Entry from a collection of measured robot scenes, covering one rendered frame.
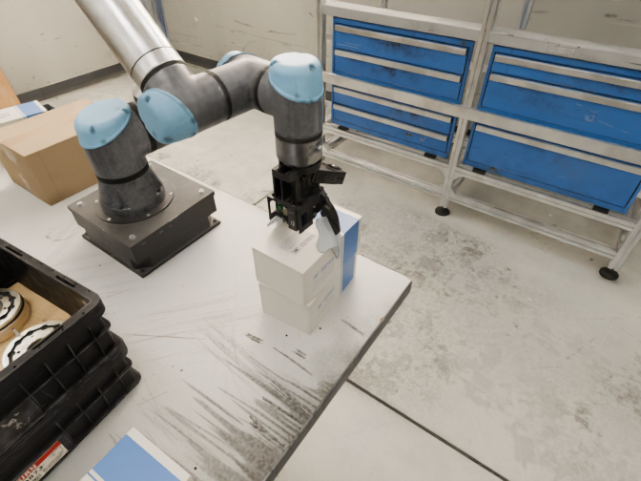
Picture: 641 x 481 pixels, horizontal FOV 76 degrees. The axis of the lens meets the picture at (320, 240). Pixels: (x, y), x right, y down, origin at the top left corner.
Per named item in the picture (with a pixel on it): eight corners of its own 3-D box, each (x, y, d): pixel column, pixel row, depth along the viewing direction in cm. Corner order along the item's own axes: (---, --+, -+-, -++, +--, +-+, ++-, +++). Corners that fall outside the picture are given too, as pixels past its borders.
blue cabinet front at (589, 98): (463, 162, 207) (494, 44, 170) (625, 213, 175) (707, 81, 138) (461, 165, 205) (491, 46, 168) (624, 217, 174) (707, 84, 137)
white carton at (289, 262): (315, 228, 94) (314, 196, 88) (359, 248, 89) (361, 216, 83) (256, 280, 82) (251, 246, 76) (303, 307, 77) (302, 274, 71)
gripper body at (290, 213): (268, 221, 74) (261, 163, 65) (297, 198, 79) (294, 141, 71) (301, 238, 70) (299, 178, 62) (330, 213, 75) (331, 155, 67)
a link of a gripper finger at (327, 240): (322, 272, 75) (299, 229, 72) (341, 254, 79) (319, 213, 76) (335, 271, 73) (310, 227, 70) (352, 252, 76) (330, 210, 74)
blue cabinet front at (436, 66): (332, 121, 241) (334, 15, 204) (447, 157, 210) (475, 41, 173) (329, 123, 240) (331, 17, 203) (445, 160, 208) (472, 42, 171)
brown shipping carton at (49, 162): (101, 142, 143) (83, 97, 133) (140, 161, 134) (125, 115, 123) (12, 181, 125) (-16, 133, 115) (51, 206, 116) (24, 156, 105)
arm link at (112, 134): (83, 165, 94) (56, 109, 85) (137, 142, 101) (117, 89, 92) (108, 186, 88) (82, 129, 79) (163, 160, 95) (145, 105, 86)
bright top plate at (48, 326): (49, 314, 68) (48, 311, 67) (92, 337, 64) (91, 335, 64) (-12, 362, 61) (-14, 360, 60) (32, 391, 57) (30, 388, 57)
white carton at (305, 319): (312, 256, 100) (311, 227, 94) (355, 274, 96) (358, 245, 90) (262, 311, 88) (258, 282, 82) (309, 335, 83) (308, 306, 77)
